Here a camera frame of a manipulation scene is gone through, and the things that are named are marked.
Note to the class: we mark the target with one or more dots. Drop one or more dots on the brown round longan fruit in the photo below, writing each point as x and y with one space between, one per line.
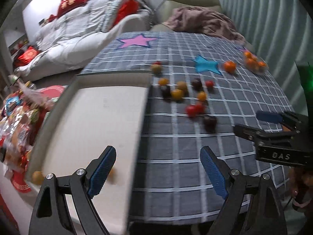
38 178

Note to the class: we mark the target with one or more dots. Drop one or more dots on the grey checked star tablecloth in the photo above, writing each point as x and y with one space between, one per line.
170 184

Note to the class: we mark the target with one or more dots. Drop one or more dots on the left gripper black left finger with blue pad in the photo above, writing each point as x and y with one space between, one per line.
50 214

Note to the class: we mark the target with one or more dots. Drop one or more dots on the dark purple plum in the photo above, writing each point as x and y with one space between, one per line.
197 84

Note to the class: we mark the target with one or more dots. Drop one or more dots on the pink-brown blanket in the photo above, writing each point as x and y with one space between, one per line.
205 21

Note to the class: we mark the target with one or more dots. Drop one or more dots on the white covered sofa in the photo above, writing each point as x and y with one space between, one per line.
70 42

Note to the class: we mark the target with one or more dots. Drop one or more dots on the clear bag of tangerines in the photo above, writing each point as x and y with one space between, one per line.
254 64

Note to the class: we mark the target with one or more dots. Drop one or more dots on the teal curtain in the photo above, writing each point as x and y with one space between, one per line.
280 32

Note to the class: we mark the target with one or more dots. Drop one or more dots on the brown longan near tray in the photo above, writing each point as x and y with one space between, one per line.
156 68

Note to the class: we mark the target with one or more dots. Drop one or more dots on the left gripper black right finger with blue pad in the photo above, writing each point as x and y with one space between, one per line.
265 212

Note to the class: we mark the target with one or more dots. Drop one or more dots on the orange tangerine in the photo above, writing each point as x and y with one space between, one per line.
230 67

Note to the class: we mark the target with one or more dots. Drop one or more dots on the red pillow on floor side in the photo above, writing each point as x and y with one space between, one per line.
23 58

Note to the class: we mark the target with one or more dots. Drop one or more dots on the white shallow tray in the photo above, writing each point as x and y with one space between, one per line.
95 111

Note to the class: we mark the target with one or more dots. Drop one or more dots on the bread bag snack pile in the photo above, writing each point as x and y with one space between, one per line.
21 117

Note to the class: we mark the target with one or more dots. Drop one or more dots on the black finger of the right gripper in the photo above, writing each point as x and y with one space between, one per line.
246 132

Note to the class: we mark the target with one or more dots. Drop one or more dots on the green armchair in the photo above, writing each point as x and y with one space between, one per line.
164 10

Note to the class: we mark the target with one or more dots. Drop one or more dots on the large red tomato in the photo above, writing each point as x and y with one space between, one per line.
191 111

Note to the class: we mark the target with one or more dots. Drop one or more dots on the red round floor mat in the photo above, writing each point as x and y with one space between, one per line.
17 179

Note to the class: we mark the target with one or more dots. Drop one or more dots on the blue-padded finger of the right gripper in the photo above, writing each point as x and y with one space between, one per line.
270 117

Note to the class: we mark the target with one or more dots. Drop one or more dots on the yellow cherry tomato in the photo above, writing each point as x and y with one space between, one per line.
177 94

